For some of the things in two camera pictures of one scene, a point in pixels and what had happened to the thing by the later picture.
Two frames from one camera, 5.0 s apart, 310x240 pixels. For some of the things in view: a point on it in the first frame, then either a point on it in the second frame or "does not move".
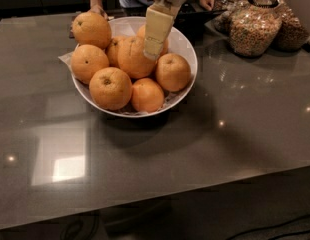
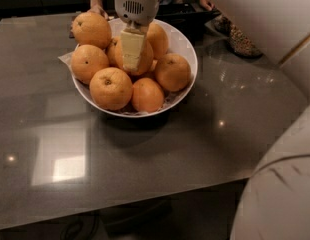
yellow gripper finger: [160, 17] → [132, 40]
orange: [173, 72] does not move
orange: [85, 60] does not move
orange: [110, 88] does not move
